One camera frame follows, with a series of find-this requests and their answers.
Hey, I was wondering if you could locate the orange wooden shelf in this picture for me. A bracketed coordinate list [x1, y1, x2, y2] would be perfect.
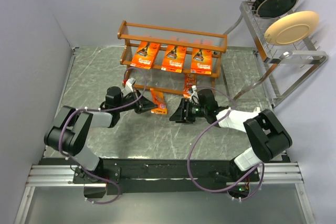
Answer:
[117, 20, 228, 87]

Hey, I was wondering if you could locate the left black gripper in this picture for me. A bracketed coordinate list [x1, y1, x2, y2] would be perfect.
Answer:
[117, 89, 159, 114]

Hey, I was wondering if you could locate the orange blister pack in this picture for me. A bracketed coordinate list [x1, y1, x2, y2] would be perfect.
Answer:
[183, 73, 196, 98]
[150, 88, 167, 115]

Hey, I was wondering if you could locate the beige plate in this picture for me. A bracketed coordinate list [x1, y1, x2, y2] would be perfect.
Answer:
[264, 11, 320, 46]

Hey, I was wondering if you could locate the black plate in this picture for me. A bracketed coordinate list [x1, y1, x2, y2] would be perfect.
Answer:
[251, 0, 299, 18]

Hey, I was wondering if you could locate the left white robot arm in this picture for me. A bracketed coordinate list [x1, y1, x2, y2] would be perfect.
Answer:
[44, 86, 158, 183]

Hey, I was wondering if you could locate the purple cable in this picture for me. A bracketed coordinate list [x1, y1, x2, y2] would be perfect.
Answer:
[59, 67, 147, 206]
[187, 85, 265, 201]

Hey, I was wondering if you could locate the black base beam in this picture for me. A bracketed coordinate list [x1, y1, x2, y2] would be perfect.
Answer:
[70, 156, 260, 195]

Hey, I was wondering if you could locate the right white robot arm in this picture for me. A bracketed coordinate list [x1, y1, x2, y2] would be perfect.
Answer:
[169, 86, 292, 181]

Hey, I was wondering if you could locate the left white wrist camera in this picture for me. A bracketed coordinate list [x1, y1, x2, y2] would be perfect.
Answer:
[123, 77, 136, 93]

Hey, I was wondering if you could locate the aluminium frame rail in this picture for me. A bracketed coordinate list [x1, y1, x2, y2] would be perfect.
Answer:
[14, 47, 316, 224]

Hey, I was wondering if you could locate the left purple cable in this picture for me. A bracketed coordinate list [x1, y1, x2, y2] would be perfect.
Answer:
[59, 67, 147, 206]

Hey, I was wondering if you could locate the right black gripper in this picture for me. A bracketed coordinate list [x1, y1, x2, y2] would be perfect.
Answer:
[170, 98, 208, 124]

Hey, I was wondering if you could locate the metal dish rack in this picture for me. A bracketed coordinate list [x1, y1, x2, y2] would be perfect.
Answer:
[224, 0, 329, 108]

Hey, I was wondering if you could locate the orange razor box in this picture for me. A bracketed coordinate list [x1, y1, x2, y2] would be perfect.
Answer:
[130, 41, 161, 69]
[161, 45, 187, 73]
[190, 48, 212, 75]

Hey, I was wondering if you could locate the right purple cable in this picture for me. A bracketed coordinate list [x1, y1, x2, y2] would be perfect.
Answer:
[187, 85, 265, 201]

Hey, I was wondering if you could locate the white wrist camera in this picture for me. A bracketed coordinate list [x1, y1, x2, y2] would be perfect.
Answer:
[123, 77, 136, 93]
[188, 85, 198, 99]

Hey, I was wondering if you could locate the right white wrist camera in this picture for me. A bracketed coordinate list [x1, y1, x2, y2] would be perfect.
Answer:
[188, 85, 198, 99]

